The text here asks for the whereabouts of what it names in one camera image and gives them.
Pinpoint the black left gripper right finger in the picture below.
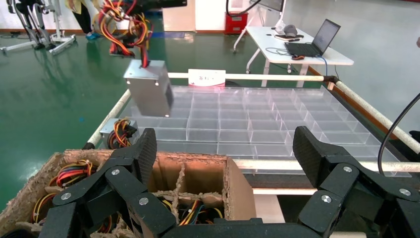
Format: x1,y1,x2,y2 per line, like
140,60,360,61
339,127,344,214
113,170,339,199
292,125,420,238

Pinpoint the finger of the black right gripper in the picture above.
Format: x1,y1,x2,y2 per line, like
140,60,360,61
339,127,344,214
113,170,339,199
129,0,188,9

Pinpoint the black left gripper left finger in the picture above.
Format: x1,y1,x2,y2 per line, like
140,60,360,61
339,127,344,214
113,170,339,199
39,128,178,238

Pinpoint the white board panel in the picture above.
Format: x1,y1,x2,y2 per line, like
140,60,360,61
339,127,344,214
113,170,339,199
162,0,197,33

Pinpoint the red cabinet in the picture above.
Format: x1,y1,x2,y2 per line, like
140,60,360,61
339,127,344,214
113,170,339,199
224,11,254,36

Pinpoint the person in yellow top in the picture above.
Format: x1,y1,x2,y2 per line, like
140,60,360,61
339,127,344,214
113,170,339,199
65,0,103,42

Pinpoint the white label card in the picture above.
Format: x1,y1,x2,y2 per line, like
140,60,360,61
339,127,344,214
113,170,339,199
188,69,227,88

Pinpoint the brown cardboard divider box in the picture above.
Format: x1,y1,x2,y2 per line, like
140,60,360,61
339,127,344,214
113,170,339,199
0,149,257,238

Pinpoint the clear plastic divider tray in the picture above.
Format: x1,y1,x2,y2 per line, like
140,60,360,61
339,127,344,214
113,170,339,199
126,85,411,178

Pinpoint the white desk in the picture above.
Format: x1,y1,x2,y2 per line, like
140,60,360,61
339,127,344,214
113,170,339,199
233,26,355,89

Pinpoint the grey cap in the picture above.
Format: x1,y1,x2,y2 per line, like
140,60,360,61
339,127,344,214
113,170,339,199
275,24,299,38

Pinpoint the black laptop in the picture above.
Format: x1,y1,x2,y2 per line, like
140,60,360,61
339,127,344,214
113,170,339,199
284,18,342,58

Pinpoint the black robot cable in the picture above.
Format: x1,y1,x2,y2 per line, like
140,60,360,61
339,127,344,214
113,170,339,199
377,93,420,176

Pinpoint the white padded frame pipe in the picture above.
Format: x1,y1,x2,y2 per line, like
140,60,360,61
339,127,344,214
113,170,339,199
334,80,420,155
167,72,325,82
86,89,132,149
233,159,420,173

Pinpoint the black hanging cable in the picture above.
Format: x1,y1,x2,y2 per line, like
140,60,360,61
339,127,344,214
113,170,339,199
225,0,263,17

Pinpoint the blue cable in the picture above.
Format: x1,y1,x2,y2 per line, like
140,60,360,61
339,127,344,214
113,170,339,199
318,56,329,77

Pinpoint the white wheeled stand frame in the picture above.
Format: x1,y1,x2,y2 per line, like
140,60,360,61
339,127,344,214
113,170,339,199
0,0,50,56
43,0,77,56

